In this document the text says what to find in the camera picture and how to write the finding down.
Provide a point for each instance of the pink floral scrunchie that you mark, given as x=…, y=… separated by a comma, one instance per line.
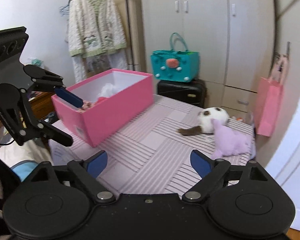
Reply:
x=87, y=105

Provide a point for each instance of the teal felt tote bag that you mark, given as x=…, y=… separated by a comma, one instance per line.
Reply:
x=175, y=65

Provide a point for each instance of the striped table cloth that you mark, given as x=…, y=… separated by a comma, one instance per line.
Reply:
x=148, y=155

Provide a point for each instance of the clear plastic bag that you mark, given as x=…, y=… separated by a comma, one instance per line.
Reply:
x=107, y=91

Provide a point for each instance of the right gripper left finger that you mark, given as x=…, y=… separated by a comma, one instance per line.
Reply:
x=85, y=173

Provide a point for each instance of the cream green knit cardigan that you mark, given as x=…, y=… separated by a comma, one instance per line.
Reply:
x=95, y=28

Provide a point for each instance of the purple plush toy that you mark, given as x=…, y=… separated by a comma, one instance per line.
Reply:
x=229, y=142

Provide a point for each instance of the pink paper gift bag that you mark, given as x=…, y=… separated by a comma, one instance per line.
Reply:
x=269, y=97

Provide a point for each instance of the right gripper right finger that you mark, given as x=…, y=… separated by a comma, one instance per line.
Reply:
x=212, y=173

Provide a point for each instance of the white brown plush toy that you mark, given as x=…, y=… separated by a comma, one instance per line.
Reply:
x=205, y=118

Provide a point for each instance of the beige wardrobe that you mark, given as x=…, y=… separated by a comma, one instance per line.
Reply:
x=234, y=38

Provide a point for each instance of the white door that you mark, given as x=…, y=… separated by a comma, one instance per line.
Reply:
x=285, y=164

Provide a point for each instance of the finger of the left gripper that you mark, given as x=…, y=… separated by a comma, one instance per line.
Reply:
x=51, y=132
x=46, y=81

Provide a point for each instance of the black suitcase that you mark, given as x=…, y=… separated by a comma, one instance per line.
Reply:
x=193, y=92

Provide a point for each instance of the pink cardboard box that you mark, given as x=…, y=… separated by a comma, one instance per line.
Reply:
x=135, y=94

